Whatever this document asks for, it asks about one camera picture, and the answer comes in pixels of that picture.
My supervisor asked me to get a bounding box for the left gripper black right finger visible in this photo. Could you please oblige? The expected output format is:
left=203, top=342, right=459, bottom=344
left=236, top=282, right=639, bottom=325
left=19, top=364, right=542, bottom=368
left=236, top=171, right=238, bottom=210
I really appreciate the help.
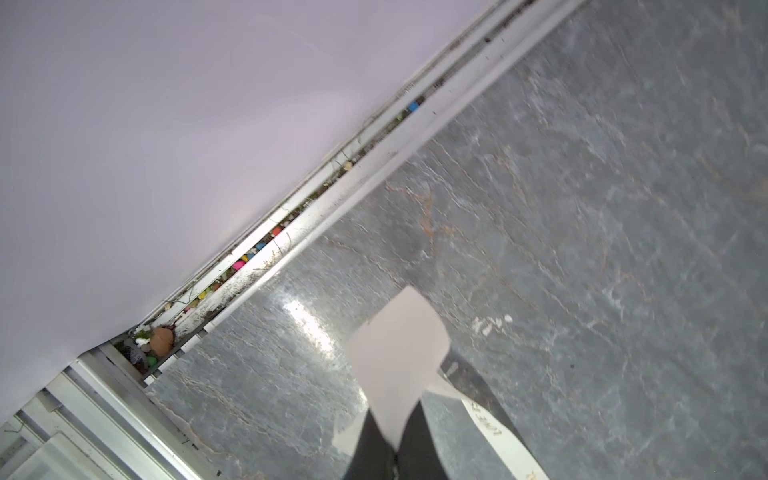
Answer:
left=396, top=403, right=449, bottom=480

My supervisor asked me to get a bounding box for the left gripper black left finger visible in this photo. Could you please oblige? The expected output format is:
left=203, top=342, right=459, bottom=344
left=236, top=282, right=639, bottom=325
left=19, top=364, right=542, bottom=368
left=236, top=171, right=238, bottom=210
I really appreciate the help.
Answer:
left=343, top=412, right=395, bottom=480

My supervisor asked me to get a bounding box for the white printed ribbon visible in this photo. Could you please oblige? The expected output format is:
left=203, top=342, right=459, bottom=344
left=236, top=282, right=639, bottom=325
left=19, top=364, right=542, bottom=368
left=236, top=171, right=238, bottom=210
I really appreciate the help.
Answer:
left=333, top=286, right=547, bottom=479

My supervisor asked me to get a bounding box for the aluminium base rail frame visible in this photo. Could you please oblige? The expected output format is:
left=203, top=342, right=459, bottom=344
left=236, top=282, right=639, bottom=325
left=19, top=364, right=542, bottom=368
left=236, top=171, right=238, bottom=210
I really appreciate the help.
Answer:
left=0, top=0, right=586, bottom=480

